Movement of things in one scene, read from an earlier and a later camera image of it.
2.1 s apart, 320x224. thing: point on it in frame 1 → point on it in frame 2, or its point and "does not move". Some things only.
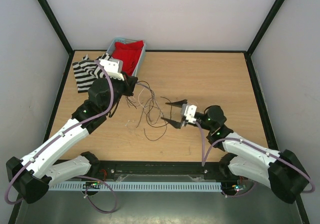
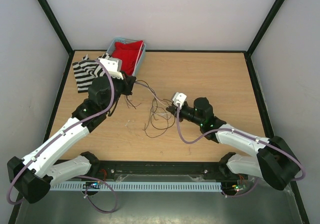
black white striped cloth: [86, 70] does not move
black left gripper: [128, 83] does not move
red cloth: [129, 53] does not move
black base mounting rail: [160, 171] does not move
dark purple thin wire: [154, 99] → [151, 114]
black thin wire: [153, 103] → [126, 96]
